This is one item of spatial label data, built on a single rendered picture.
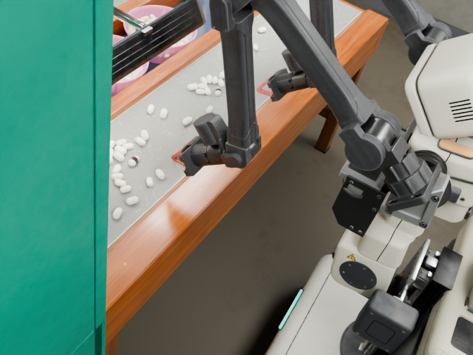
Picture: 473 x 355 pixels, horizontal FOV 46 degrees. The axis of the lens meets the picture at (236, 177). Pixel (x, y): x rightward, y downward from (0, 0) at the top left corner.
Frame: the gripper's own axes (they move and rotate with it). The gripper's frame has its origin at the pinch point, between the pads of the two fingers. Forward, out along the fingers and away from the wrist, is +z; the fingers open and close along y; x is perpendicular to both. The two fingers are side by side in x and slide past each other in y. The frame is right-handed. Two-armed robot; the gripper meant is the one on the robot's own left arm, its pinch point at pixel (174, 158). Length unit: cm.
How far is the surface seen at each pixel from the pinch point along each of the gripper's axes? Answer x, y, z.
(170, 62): -14, -43, 31
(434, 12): 64, -289, 38
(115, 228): 7.5, 20.8, 9.0
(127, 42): -31.6, -2.8, -1.6
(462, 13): 70, -290, 21
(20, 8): -48, 57, -63
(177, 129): 0.9, -19.8, 17.1
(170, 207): 10.5, 7.7, 1.8
